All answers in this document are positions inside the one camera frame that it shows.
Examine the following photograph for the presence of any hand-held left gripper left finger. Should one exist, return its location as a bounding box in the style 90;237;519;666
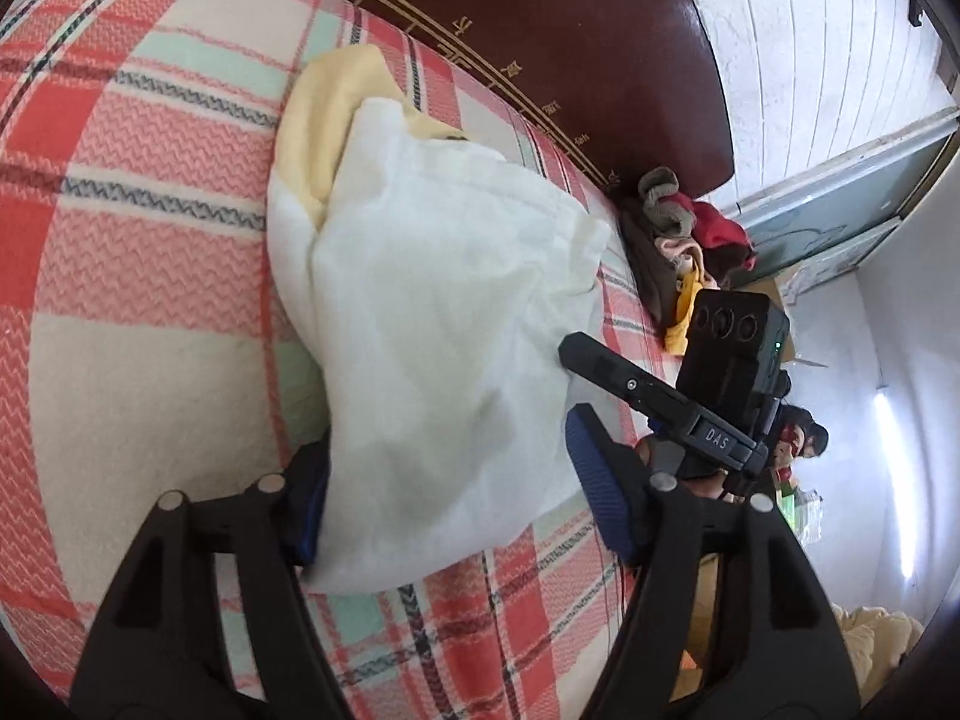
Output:
67;439;353;720

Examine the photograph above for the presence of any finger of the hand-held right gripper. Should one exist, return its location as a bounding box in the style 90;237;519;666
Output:
557;330;702;428

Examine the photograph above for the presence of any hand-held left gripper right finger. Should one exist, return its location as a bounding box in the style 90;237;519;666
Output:
564;403;860;720

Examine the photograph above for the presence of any white yellow sleeved t-shirt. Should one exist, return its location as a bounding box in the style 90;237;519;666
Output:
266;45;612;593

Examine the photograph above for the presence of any person's right hand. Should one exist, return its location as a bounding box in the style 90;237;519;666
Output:
634;435;732;503

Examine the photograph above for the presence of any yellow cloth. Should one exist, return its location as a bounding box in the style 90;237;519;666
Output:
662;268;707;358

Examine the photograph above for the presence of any brown cloth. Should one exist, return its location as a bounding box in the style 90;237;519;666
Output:
616;199;710;331

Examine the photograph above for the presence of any pink cloth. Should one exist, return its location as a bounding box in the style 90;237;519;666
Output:
651;235;706;272

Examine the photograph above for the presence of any red cloth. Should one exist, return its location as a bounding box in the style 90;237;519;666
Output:
675;193;758;272

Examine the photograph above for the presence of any grey cloth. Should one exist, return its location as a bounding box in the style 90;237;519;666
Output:
637;167;700;235

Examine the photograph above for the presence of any fluorescent light tube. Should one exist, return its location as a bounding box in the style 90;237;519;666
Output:
872;386;921;584

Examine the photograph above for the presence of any teal door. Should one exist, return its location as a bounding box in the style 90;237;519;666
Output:
739;109;960;280

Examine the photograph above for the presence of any dark brown headboard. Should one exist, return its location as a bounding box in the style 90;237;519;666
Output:
247;0;734;192

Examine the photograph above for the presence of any plaid bed sheet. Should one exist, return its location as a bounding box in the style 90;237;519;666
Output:
0;0;683;720

